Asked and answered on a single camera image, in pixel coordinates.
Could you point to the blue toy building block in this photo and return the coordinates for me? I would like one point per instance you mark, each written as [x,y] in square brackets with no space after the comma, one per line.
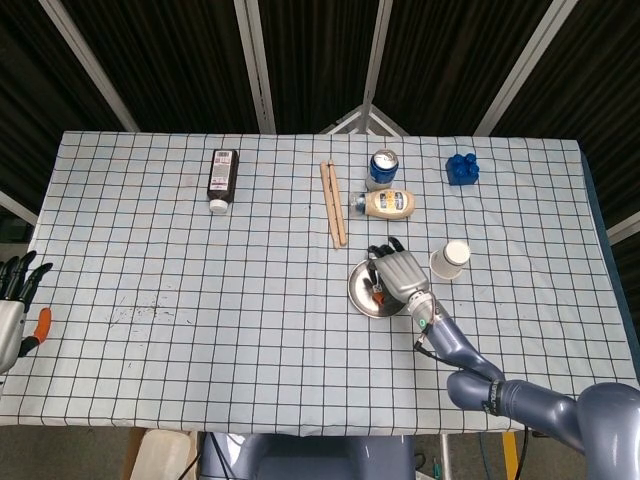
[462,172]

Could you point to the blue soda can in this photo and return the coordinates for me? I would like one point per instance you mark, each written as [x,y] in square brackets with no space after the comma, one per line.
[382,172]

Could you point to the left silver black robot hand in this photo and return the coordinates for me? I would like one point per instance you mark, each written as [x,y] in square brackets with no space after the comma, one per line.
[10,330]

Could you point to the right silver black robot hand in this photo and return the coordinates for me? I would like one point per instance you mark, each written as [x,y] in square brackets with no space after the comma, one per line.
[402,275]

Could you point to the white metal frame post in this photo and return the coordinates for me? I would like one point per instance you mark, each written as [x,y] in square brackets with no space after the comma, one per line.
[377,50]
[90,65]
[525,65]
[255,65]

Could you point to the brown bottle white cap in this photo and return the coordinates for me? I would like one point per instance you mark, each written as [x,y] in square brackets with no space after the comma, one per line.
[222,175]

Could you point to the metal table leg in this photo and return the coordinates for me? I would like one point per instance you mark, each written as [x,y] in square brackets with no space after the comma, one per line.
[444,457]

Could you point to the light blue checkered tablecloth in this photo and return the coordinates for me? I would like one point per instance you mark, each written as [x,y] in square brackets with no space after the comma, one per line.
[200,300]

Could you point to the white paper cup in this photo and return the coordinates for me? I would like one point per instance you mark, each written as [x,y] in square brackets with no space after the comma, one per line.
[447,262]

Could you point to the silver metal plate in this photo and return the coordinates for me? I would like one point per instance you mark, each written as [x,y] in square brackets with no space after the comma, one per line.
[361,295]

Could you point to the mayonnaise squeeze bottle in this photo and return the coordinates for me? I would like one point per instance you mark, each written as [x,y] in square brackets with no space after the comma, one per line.
[387,204]

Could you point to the white triangular frame brace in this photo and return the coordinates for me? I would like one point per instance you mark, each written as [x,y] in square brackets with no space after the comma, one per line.
[362,117]

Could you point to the white plastic jug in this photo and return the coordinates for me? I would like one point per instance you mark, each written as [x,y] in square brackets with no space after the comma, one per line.
[162,457]

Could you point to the wooden stick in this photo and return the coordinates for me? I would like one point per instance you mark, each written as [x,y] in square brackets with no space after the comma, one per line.
[336,200]
[329,200]

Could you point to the grey-blue robot torso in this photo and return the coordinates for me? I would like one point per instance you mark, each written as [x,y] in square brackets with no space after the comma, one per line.
[310,457]

